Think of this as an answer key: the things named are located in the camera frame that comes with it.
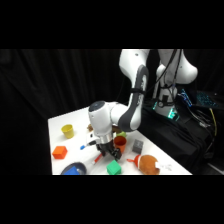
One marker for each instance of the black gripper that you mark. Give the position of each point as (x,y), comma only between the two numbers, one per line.
(106,147)

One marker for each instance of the red pen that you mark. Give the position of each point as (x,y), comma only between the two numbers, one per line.
(97,159)

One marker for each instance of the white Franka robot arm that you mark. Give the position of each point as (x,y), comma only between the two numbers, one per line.
(133,100)

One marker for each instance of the blue pen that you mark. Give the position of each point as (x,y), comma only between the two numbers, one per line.
(83,146)

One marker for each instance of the dark green cube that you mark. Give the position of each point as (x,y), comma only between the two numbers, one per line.
(113,167)

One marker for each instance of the orange plastic cup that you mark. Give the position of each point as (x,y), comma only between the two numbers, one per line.
(120,144)

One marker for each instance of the small yellow-green block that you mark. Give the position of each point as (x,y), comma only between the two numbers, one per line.
(121,134)

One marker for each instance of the grey cube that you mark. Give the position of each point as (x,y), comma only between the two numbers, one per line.
(137,146)

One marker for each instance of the tiger plush toy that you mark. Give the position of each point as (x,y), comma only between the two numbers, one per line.
(89,127)

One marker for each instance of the dark bowl with blue inside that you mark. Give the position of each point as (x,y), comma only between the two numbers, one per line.
(73,169)

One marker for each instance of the brown plush with red hat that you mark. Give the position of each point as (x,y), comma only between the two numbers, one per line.
(148,164)

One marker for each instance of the yellow plastic cup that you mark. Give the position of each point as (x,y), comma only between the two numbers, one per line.
(68,131)

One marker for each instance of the orange block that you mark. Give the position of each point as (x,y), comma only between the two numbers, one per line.
(59,152)

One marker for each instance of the black cloth covered stand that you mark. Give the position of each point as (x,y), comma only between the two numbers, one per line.
(170,136)

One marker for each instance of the black curtain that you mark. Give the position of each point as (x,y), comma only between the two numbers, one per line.
(36,100)

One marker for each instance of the black keyboard with blue lights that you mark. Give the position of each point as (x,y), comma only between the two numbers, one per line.
(206,99)

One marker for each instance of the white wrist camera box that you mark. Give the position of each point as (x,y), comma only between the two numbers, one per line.
(90,138)

